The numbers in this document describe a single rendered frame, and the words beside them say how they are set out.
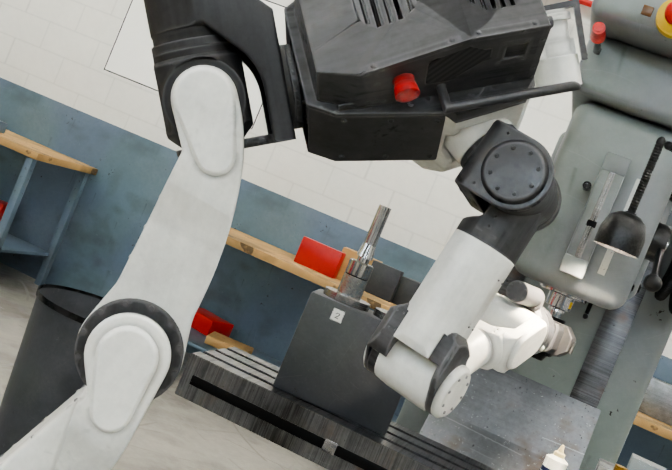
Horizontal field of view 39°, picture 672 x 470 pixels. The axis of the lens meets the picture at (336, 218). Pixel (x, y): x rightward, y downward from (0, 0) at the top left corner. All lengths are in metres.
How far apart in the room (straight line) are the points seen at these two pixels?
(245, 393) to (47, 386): 1.70
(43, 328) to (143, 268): 2.07
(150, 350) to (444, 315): 0.38
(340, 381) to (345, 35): 0.73
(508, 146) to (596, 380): 0.98
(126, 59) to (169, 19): 5.54
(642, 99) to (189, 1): 0.76
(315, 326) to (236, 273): 4.59
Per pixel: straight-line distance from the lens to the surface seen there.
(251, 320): 6.26
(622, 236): 1.50
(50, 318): 3.32
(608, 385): 2.11
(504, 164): 1.20
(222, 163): 1.24
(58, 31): 7.14
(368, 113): 1.23
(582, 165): 1.65
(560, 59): 1.41
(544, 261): 1.64
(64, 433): 1.35
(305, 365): 1.72
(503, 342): 1.42
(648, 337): 2.11
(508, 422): 2.07
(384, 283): 5.50
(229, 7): 1.28
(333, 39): 1.20
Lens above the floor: 1.30
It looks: 1 degrees down
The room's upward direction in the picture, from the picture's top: 23 degrees clockwise
